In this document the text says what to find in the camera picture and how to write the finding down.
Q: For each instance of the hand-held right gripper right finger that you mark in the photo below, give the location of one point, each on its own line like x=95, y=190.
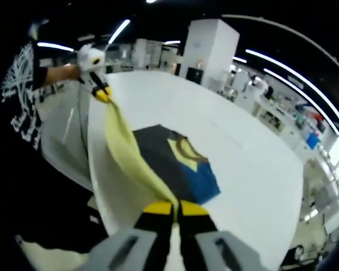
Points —
x=197, y=234

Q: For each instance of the person's left hand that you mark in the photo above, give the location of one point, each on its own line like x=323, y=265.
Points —
x=74, y=72

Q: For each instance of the white lab counter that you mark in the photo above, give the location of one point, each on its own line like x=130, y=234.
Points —
x=279, y=121

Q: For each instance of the black box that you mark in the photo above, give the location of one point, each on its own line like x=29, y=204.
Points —
x=195, y=75

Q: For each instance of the blue box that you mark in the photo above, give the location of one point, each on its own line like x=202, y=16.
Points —
x=313, y=139

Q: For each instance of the long curved ceiling light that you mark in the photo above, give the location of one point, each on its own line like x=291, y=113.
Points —
x=296, y=84
x=299, y=76

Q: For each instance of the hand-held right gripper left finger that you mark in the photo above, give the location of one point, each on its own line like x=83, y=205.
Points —
x=152, y=234

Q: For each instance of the person in black shirt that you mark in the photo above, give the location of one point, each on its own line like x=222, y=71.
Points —
x=22, y=84

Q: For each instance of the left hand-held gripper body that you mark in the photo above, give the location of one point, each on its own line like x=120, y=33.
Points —
x=91, y=59

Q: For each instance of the yellow blue black garment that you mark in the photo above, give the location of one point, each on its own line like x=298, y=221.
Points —
x=164, y=158

